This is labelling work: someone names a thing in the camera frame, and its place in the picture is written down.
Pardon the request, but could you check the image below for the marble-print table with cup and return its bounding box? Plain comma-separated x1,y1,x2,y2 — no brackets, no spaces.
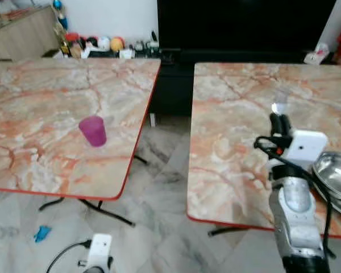
0,57,162,228

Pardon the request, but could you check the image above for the white toy ball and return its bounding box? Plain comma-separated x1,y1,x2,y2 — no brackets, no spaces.
98,36,111,51

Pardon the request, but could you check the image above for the small blue floor scrap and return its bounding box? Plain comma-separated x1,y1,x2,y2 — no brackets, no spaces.
34,225,52,243

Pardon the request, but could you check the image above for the light wooden cabinet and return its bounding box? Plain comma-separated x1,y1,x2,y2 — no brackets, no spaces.
0,6,61,61

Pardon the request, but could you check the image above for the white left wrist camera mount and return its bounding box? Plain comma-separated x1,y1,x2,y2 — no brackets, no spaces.
86,233,113,271

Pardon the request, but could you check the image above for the red-lidded jar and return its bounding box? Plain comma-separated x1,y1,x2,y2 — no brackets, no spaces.
65,33,84,59

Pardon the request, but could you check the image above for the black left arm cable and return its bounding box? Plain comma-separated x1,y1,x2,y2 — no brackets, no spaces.
45,240,93,273

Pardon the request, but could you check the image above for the blue figurine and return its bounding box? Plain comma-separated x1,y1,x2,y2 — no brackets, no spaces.
52,0,69,31

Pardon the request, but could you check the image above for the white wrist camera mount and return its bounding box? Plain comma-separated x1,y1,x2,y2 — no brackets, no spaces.
282,130,328,169
86,233,113,271

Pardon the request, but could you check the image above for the stainless steel bowl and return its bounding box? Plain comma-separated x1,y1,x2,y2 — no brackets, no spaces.
311,151,341,200

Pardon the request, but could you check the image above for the small white card box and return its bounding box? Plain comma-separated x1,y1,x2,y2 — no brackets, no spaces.
118,49,136,60

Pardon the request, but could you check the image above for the silver metal spoon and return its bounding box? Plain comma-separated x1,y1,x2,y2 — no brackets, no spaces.
271,90,290,117

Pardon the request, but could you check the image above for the black television screen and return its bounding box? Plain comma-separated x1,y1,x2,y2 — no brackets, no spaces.
157,0,337,51

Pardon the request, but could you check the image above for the purple plastic cup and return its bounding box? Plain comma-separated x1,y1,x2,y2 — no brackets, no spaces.
78,115,107,148

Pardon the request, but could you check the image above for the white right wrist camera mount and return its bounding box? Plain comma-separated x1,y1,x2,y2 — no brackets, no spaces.
282,130,328,169

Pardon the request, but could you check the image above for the orange toy ball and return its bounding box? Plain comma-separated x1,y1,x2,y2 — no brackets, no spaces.
110,36,126,52

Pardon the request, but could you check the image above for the marble-print table with steelware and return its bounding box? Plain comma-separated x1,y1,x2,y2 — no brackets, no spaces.
186,61,341,239

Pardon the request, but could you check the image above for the white and pink box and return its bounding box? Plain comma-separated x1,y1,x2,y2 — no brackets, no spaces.
305,43,330,65

